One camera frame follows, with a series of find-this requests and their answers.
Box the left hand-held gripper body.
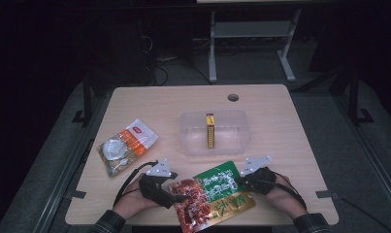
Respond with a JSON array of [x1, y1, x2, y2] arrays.
[[138, 157, 179, 210]]

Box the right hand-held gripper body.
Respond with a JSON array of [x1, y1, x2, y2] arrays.
[[238, 155, 277, 196]]

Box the red snack packet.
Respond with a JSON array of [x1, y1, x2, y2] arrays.
[[167, 177, 214, 233]]

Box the green snack packet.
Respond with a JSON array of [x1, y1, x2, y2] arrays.
[[192, 160, 257, 228]]

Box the clear plastic container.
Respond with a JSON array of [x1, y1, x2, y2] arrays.
[[179, 109, 251, 157]]

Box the yellow snack packet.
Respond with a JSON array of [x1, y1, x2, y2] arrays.
[[206, 113, 216, 150]]

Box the person's left hand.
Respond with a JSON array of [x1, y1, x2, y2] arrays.
[[112, 174, 165, 221]]

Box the person's right hand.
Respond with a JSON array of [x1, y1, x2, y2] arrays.
[[265, 174, 310, 219]]

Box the orange white snack packet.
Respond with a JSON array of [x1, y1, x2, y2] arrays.
[[96, 118, 160, 178]]

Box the black tape strip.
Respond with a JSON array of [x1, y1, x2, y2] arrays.
[[66, 189, 87, 200], [314, 189, 341, 200]]

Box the black metal stand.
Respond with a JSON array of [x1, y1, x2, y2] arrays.
[[71, 71, 94, 126], [345, 68, 375, 126]]

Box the left hand-held gripper black cable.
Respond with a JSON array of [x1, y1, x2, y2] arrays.
[[113, 159, 160, 209]]

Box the hand-held gripper black cable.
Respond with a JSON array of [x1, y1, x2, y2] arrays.
[[113, 159, 160, 209], [274, 172, 309, 210]]

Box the right hand-held gripper black cable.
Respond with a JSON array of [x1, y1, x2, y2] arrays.
[[274, 172, 309, 210]]

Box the metal floor rail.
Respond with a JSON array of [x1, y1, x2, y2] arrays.
[[332, 93, 391, 212], [31, 93, 112, 233]]

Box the black floor cable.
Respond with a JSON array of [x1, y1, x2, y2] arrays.
[[147, 59, 214, 87]]

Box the thin black cable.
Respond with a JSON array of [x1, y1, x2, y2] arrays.
[[338, 195, 391, 233]]

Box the white metal table frame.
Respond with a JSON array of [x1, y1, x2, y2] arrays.
[[208, 9, 303, 84]]

